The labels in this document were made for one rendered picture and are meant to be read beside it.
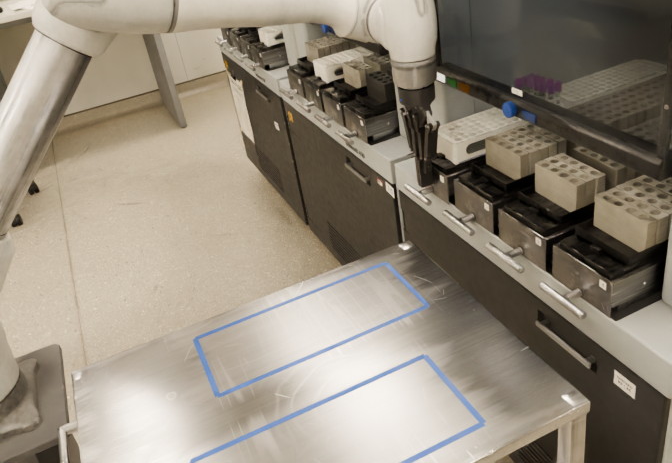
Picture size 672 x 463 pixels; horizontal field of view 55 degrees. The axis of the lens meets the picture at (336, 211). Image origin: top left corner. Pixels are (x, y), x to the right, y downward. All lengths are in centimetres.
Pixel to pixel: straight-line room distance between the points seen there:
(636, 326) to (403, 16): 67
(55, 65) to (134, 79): 359
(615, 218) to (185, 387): 72
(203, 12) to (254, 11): 9
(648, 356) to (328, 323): 49
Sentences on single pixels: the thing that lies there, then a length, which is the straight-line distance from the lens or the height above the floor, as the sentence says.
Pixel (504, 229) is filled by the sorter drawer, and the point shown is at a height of 77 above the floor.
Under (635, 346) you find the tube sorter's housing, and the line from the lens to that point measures 112.
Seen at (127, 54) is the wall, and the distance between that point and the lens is 475.
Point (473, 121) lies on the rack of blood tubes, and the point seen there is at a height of 86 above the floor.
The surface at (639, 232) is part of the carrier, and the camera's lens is 112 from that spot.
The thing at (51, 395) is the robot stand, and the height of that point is 70.
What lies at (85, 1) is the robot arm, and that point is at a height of 131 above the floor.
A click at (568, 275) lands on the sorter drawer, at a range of 117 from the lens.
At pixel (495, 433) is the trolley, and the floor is 82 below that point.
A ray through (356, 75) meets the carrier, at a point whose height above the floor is 86.
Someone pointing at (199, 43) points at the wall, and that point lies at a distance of 483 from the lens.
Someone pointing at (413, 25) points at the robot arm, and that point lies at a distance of 126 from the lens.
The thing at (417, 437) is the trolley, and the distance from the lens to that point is 84.
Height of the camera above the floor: 147
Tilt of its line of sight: 30 degrees down
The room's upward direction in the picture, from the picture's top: 10 degrees counter-clockwise
